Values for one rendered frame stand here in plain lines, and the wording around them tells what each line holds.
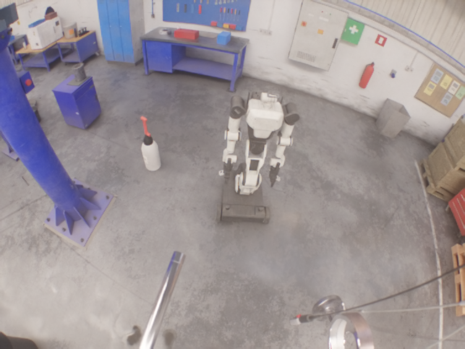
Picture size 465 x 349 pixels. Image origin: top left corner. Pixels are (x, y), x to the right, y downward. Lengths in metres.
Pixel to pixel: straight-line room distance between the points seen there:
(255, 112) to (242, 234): 1.40
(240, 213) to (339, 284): 1.40
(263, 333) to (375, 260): 1.66
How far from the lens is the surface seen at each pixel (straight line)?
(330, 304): 1.50
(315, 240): 2.80
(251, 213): 2.48
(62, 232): 2.97
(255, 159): 2.06
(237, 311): 2.36
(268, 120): 1.72
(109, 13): 5.53
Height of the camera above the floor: 2.33
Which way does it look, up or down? 52 degrees down
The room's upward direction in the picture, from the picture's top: 10 degrees clockwise
